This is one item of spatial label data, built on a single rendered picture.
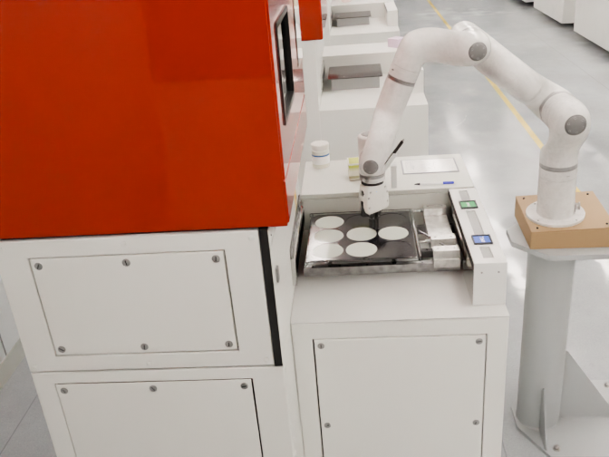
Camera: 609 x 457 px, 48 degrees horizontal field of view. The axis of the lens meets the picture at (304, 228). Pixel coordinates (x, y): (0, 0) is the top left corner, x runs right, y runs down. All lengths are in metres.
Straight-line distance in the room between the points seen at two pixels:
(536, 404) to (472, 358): 0.76
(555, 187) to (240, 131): 1.18
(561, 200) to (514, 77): 0.46
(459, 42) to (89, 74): 1.04
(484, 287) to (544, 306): 0.56
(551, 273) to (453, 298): 0.51
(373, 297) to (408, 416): 0.39
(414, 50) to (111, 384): 1.28
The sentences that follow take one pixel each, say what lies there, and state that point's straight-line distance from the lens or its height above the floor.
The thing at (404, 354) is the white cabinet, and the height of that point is 0.70.
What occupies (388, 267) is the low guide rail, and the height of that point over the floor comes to 0.84.
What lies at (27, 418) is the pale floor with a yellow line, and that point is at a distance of 3.29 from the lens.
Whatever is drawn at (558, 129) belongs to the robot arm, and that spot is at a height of 1.24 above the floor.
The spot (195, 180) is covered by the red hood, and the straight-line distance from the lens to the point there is 1.62.
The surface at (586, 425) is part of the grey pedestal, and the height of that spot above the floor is 0.01.
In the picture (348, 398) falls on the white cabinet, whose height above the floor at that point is 0.54.
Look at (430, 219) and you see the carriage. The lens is 2.43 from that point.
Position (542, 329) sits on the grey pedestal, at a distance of 2.61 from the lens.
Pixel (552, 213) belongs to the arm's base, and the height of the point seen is 0.92.
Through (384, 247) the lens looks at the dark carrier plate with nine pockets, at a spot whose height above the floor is 0.90.
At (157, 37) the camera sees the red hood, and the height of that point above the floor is 1.68.
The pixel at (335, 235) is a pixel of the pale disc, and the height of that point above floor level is 0.90.
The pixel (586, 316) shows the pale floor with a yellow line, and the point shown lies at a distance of 3.62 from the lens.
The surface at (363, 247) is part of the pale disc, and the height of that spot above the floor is 0.90.
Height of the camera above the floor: 1.92
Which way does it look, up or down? 25 degrees down
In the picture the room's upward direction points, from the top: 5 degrees counter-clockwise
